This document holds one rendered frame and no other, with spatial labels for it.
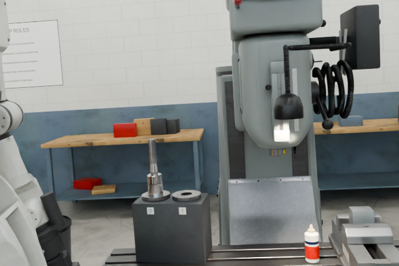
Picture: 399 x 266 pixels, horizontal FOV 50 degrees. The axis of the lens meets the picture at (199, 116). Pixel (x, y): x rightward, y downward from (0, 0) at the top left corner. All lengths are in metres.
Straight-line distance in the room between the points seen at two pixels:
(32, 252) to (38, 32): 5.11
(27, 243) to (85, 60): 4.84
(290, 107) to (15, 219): 0.67
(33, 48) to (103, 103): 1.15
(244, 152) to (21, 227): 0.91
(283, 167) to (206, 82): 3.87
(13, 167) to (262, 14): 0.74
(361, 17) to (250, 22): 0.50
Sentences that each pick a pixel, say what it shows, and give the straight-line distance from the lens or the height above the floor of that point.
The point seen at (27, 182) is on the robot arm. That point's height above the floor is 1.28.
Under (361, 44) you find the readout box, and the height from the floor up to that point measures 1.60.
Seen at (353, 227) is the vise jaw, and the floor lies 1.07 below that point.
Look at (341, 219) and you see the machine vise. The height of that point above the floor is 1.07.
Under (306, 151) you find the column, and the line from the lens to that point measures 1.68.
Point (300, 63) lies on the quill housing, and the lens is 1.19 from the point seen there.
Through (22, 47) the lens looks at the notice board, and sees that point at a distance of 6.11.
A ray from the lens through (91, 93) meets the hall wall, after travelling 5.76.
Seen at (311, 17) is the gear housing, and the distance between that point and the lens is 1.17.
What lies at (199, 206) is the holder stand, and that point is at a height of 1.14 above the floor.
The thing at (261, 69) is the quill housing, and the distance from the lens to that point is 1.18.
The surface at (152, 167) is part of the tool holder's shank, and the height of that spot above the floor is 1.25.
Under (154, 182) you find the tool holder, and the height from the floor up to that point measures 1.21.
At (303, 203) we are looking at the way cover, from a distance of 1.68.
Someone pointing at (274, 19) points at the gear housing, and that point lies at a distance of 1.15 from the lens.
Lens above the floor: 1.52
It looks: 5 degrees down
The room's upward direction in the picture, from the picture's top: 4 degrees counter-clockwise
